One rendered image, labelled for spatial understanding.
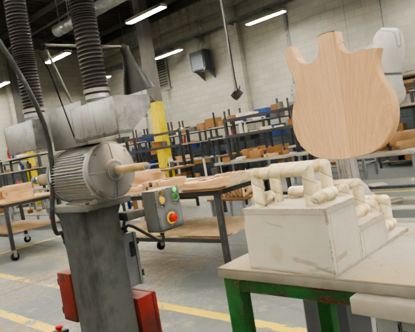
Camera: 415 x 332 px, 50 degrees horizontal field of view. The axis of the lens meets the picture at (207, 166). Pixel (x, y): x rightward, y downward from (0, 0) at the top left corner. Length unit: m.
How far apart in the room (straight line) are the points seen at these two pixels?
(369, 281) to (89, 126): 1.18
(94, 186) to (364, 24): 11.79
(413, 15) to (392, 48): 11.09
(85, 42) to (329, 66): 0.95
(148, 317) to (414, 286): 1.51
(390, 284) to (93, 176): 1.27
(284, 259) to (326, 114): 0.52
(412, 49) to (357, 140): 11.34
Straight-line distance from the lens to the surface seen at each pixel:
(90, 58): 1.87
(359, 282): 1.13
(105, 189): 1.96
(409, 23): 12.85
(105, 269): 2.16
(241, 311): 1.39
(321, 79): 1.51
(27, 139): 2.30
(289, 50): 1.57
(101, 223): 2.13
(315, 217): 1.14
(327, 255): 1.15
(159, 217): 2.13
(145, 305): 2.30
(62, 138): 2.16
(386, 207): 1.51
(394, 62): 1.76
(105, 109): 1.73
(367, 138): 1.45
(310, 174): 1.14
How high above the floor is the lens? 1.30
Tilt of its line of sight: 3 degrees down
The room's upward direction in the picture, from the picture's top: 9 degrees counter-clockwise
